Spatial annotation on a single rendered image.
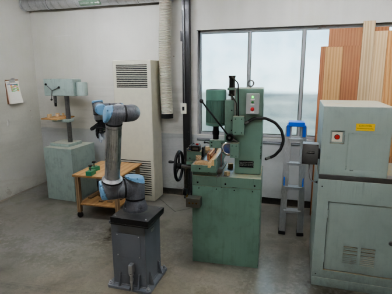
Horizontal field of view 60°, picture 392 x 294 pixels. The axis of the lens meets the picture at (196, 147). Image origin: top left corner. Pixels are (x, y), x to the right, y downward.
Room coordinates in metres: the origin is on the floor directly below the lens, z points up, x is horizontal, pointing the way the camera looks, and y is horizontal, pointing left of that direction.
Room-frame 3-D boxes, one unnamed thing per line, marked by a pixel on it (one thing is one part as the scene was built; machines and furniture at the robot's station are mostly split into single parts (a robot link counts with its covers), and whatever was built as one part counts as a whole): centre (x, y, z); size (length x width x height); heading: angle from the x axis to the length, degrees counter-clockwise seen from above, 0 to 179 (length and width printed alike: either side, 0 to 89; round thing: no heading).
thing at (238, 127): (2.74, -0.35, 1.23); 0.09 x 0.08 x 0.15; 77
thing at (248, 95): (2.73, -0.45, 1.40); 0.10 x 0.06 x 0.16; 77
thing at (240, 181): (2.91, -0.29, 0.76); 0.57 x 0.45 x 0.09; 77
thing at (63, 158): (4.49, 1.68, 0.79); 0.62 x 0.48 x 1.58; 71
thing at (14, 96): (4.61, 2.42, 1.42); 0.23 x 0.06 x 0.34; 163
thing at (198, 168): (3.01, -0.08, 0.87); 0.61 x 0.30 x 0.06; 167
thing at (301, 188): (3.36, -1.00, 0.58); 0.27 x 0.25 x 1.16; 165
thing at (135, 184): (2.51, 0.48, 0.79); 0.17 x 0.15 x 0.18; 115
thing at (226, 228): (2.91, -0.29, 0.36); 0.58 x 0.45 x 0.71; 77
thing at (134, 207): (2.51, 0.48, 0.65); 0.19 x 0.19 x 0.10
